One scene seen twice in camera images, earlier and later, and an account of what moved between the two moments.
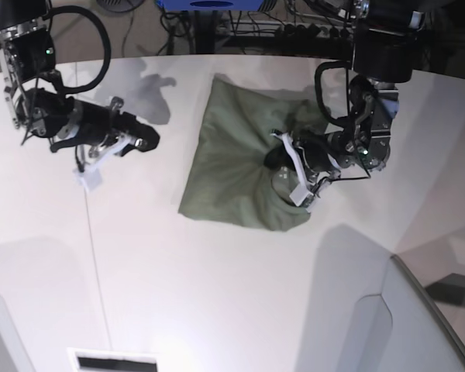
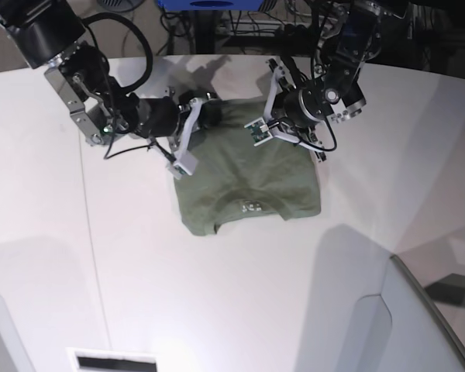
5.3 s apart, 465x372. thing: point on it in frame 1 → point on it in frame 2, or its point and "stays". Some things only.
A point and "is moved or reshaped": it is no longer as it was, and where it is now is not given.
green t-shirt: [225, 174] is moved or reshaped
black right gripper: [316, 146] → [302, 107]
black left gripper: [98, 123] → [158, 118]
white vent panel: [98, 360] stays
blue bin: [210, 5] stays
